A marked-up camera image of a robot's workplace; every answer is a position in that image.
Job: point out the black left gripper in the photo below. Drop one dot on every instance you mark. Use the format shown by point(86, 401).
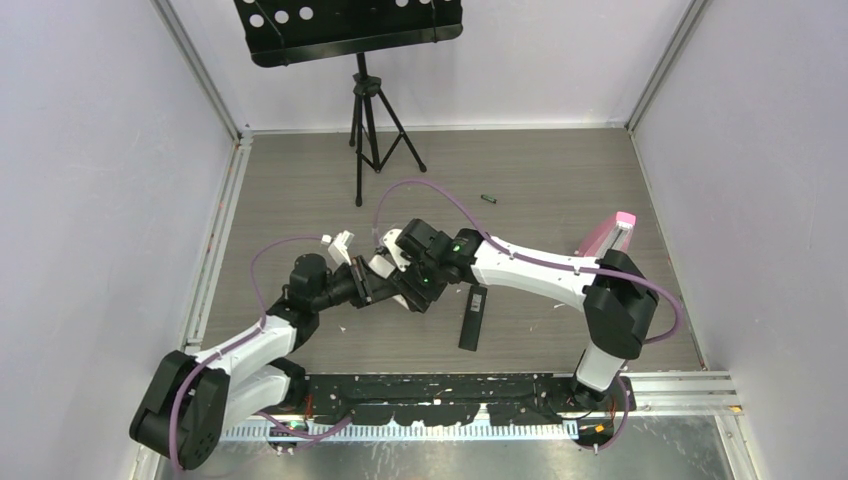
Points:
point(369, 286)

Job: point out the black music stand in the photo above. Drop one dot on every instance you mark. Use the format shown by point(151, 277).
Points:
point(281, 33)

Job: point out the black remote control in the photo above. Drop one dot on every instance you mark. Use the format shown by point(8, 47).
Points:
point(473, 318)

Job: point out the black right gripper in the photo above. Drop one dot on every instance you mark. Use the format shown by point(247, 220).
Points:
point(418, 298)

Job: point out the white remote control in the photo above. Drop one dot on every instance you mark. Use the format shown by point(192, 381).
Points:
point(384, 268)

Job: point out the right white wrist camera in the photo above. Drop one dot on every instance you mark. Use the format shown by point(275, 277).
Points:
point(389, 242)

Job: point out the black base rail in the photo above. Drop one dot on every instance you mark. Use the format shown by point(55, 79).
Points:
point(441, 401)

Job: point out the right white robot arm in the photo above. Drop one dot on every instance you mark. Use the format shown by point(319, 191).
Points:
point(610, 291)

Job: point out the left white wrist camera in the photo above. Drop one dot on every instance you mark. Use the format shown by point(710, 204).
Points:
point(338, 247)

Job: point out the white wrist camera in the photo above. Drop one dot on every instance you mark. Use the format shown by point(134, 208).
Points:
point(389, 242)
point(338, 247)

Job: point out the pink metronome box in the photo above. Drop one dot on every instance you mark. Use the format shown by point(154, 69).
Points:
point(615, 233)

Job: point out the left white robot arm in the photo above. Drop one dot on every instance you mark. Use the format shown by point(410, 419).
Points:
point(193, 398)

